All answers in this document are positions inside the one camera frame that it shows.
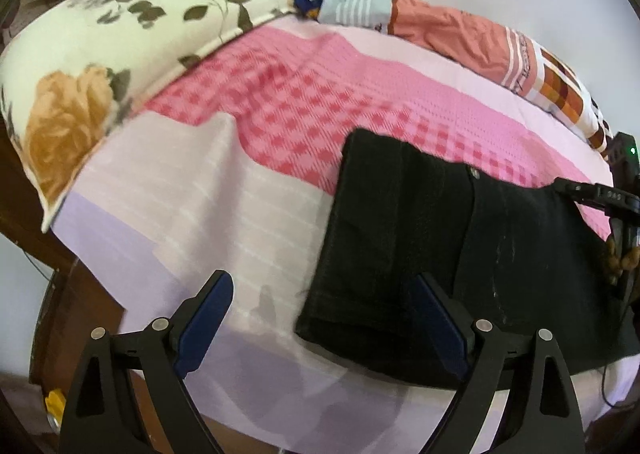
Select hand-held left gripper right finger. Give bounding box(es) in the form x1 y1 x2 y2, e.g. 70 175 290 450
411 271 587 454

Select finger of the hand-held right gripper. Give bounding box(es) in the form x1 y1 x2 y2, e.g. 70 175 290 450
550 178 640 216

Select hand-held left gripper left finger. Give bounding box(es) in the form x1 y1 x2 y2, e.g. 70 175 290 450
59 270 235 454

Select black pants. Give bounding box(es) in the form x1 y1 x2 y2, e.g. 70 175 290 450
294 128 640 387

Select pink checked bedsheet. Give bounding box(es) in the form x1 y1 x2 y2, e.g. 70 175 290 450
50 14 640 450

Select yellow object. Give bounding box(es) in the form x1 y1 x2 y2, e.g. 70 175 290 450
44 389 68 422

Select orange plaid blanket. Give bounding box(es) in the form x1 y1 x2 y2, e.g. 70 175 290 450
387 0 613 162

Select cream floral pillow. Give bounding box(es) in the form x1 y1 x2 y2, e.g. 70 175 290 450
0 0 298 234

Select light blue striped cloth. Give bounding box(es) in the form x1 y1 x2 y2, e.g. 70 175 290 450
317 0 398 32

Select dark blue cloth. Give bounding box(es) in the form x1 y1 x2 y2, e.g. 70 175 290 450
294 0 326 21

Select brown wooden bed frame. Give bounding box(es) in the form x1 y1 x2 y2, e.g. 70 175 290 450
0 119 126 385

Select black cable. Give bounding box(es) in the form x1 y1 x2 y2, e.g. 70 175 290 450
597 301 640 407

